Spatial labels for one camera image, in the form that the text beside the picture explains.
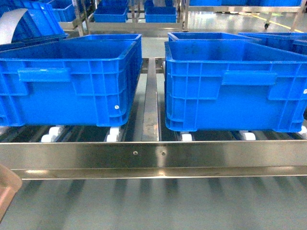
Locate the blue bin behind far right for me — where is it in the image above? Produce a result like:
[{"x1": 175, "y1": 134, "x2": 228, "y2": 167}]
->
[{"x1": 239, "y1": 33, "x2": 307, "y2": 55}]

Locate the steel shelf rack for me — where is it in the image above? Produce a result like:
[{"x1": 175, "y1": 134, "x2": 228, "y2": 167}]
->
[{"x1": 0, "y1": 43, "x2": 307, "y2": 180}]

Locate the beige plastic dustpan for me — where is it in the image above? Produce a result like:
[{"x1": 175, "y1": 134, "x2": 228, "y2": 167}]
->
[{"x1": 0, "y1": 164, "x2": 22, "y2": 221}]

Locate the tilted blue bin left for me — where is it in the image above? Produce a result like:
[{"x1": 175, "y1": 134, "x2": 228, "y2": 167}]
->
[{"x1": 0, "y1": 0, "x2": 68, "y2": 51}]

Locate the blue bin behind centre left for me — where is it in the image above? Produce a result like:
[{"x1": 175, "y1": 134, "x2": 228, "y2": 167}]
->
[{"x1": 67, "y1": 34, "x2": 142, "y2": 45}]

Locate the blue bin behind centre right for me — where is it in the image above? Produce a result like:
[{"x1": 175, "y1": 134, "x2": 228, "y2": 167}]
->
[{"x1": 167, "y1": 32, "x2": 261, "y2": 44}]

